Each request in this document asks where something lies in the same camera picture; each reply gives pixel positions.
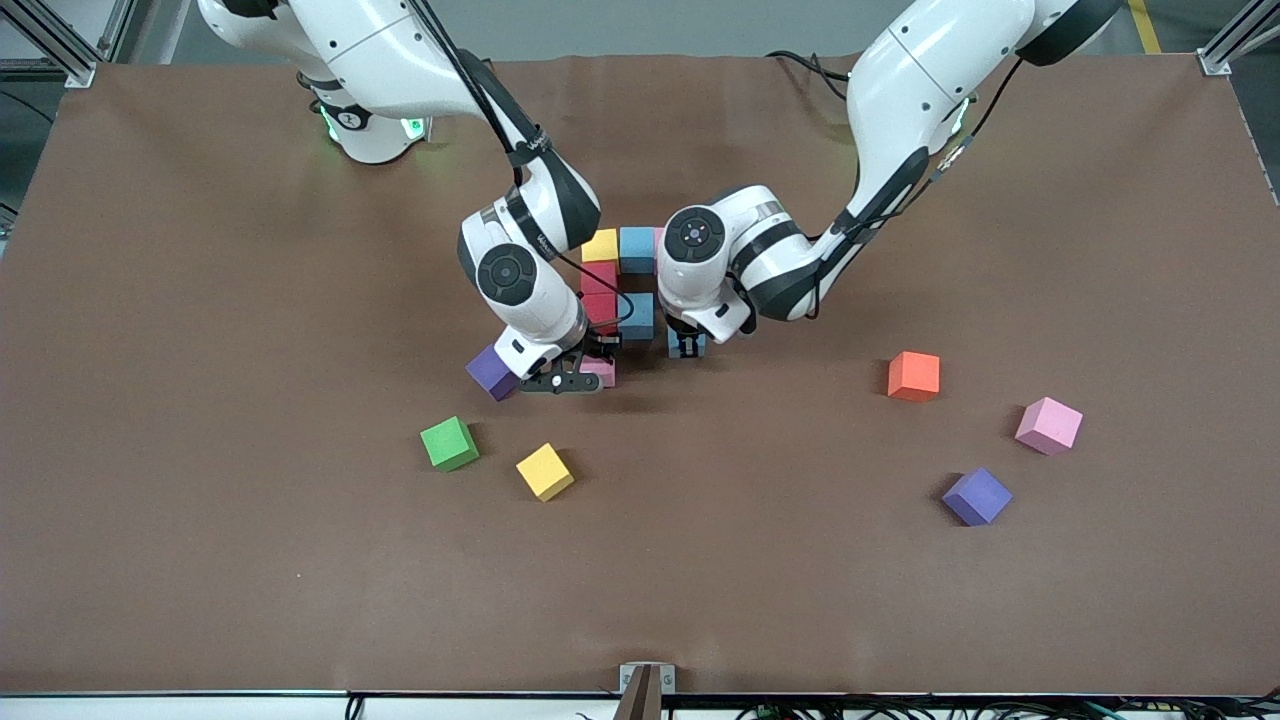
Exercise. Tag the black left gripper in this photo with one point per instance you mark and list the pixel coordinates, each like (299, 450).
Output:
(686, 340)

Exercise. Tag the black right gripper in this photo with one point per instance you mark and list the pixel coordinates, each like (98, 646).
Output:
(598, 349)

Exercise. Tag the light blue foam cube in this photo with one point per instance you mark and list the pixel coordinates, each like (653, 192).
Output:
(640, 318)
(636, 250)
(702, 347)

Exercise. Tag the pink foam cube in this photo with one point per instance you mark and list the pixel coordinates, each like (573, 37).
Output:
(657, 240)
(605, 372)
(1048, 424)

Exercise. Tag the red foam cube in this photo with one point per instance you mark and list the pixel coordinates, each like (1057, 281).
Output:
(600, 310)
(598, 278)

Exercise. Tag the yellow foam cube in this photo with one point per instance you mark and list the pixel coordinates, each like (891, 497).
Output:
(600, 245)
(544, 470)

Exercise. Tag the purple foam cube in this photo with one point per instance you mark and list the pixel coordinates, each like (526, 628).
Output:
(485, 372)
(977, 495)

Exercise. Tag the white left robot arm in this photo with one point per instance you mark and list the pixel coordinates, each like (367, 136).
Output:
(920, 80)

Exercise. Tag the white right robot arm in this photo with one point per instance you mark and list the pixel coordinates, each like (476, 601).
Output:
(380, 60)

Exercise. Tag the green foam cube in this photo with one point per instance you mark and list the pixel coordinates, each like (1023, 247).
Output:
(448, 443)

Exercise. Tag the orange foam cube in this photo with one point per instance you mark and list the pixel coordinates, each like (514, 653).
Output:
(915, 376)

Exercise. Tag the brown table mat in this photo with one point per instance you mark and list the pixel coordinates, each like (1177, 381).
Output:
(300, 560)

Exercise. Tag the metal table edge bracket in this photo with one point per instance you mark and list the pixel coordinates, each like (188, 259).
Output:
(628, 678)

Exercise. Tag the aluminium frame profile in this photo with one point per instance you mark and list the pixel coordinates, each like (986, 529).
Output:
(1215, 60)
(80, 72)

